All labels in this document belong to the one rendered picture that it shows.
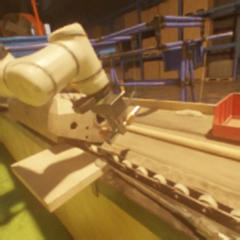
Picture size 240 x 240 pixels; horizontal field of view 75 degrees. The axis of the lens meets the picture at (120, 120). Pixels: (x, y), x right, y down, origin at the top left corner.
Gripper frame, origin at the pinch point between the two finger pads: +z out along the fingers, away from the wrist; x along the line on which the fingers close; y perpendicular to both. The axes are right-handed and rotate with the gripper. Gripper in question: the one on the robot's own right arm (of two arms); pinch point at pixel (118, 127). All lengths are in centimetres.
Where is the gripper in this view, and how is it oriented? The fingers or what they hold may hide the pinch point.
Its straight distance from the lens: 56.4
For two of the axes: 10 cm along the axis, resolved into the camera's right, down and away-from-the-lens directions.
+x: -7.0, -1.5, 6.9
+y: 5.9, -6.6, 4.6
